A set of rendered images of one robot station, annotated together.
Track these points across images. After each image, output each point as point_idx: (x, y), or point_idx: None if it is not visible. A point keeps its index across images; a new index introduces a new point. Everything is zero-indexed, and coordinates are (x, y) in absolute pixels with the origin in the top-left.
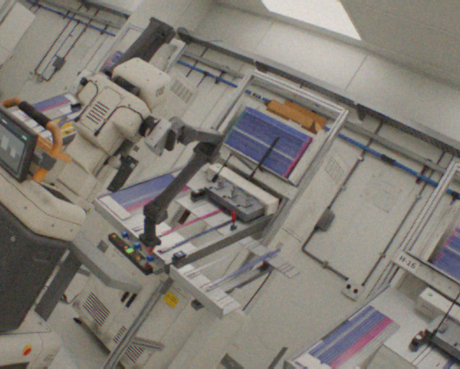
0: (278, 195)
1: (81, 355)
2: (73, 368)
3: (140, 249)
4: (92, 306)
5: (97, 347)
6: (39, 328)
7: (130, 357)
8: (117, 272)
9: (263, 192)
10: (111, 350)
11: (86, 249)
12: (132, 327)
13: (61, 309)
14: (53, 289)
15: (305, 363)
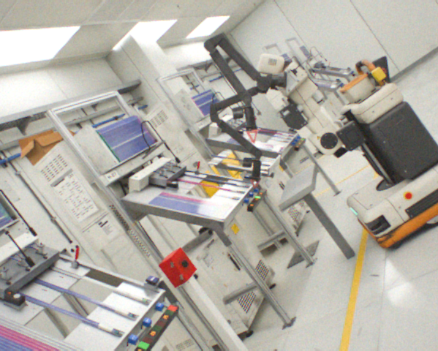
0: (140, 167)
1: (295, 286)
2: (317, 266)
3: None
4: (245, 301)
5: (265, 308)
6: (360, 189)
7: (266, 273)
8: (297, 175)
9: (158, 161)
10: (297, 240)
11: (303, 177)
12: (284, 220)
13: (255, 339)
14: (324, 211)
15: (278, 150)
